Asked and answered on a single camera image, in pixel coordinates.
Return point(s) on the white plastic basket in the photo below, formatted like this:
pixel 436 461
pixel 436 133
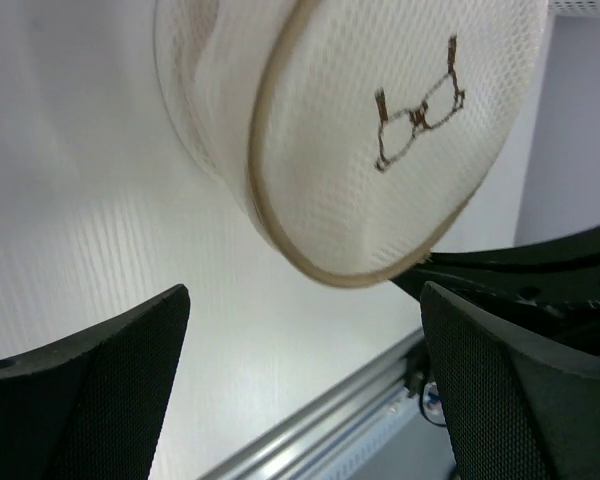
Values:
pixel 575 8

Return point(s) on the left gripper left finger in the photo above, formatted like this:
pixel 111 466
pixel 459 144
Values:
pixel 92 405

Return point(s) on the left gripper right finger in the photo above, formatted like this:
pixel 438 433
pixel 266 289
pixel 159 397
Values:
pixel 517 405

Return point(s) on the aluminium mounting rail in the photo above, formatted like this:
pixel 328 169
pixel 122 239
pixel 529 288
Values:
pixel 325 421

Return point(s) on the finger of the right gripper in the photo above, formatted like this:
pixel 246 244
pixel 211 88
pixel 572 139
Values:
pixel 551 288

